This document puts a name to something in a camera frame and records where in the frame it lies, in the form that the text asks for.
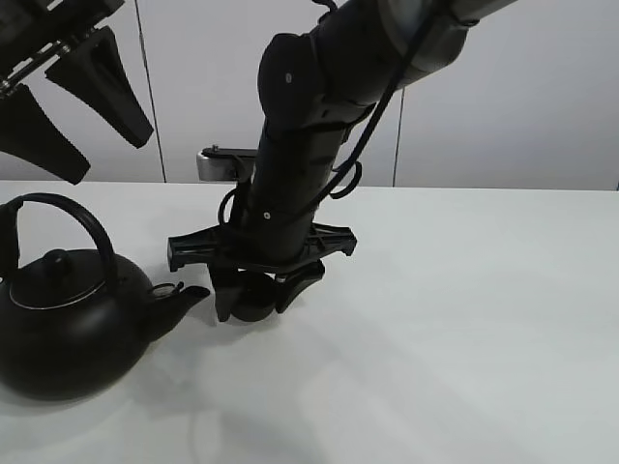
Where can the small black teacup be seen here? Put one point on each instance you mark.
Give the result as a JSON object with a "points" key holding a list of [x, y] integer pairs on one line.
{"points": [[256, 299]]}

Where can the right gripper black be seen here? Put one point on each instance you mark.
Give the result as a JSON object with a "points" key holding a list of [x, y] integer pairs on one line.
{"points": [[262, 228]]}

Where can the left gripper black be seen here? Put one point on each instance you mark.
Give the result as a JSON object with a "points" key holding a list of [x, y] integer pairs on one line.
{"points": [[88, 66]]}

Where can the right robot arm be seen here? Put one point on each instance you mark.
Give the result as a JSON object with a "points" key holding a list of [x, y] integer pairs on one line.
{"points": [[322, 94]]}

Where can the black round teapot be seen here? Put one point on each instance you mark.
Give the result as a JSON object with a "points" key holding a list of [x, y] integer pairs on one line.
{"points": [[75, 321]]}

